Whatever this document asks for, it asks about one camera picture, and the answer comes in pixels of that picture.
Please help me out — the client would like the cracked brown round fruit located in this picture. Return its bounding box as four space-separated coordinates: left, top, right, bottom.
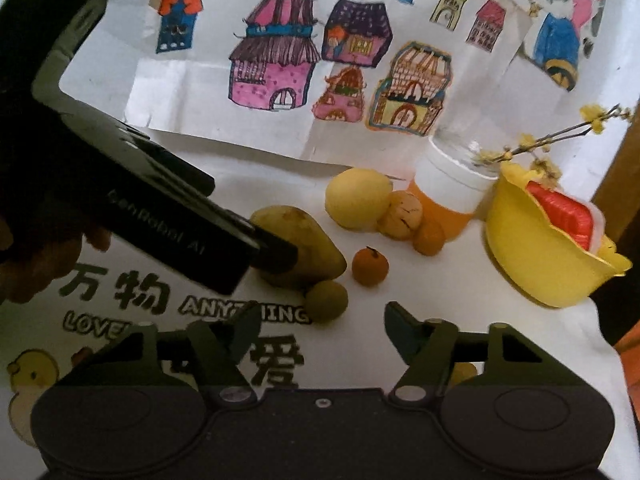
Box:
377 190 424 239

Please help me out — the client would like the yellow-green mango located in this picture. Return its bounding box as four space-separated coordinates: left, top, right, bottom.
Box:
250 205 348 292

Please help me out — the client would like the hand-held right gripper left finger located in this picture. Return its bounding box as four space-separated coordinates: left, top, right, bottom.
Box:
87 305 263 408

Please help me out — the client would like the orange blue printed cloth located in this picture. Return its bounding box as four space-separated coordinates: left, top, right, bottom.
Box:
617 337 640 413

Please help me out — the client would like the yellow plastic bowl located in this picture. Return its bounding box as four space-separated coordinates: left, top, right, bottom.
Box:
485 160 634 309

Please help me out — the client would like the person's left hand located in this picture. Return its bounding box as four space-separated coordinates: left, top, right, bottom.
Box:
0 225 112 306

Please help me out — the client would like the girl and bear drawing paper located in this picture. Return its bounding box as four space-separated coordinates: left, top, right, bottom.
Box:
465 0 609 94

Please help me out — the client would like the small green round fruit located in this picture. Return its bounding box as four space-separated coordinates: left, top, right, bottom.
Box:
305 280 350 325

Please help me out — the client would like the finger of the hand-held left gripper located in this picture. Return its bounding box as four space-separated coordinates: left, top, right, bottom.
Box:
249 225 300 275

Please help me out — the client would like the small orange tangerine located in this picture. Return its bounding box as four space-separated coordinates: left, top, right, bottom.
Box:
351 246 390 288

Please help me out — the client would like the coloured houses drawing paper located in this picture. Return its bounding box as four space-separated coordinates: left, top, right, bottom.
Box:
122 0 532 167

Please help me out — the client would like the small orange kumquat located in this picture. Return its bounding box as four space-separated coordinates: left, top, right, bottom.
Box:
412 220 446 257

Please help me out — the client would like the glass bottle white orange base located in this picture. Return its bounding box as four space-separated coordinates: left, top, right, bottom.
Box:
407 125 503 242

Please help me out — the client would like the yellow blossom twig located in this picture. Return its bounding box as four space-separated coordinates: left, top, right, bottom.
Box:
472 104 636 183

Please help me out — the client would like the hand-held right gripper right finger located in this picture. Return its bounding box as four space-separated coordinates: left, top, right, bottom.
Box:
384 301 548 408

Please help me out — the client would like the yellow lemon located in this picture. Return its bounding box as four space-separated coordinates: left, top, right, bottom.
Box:
325 168 394 231

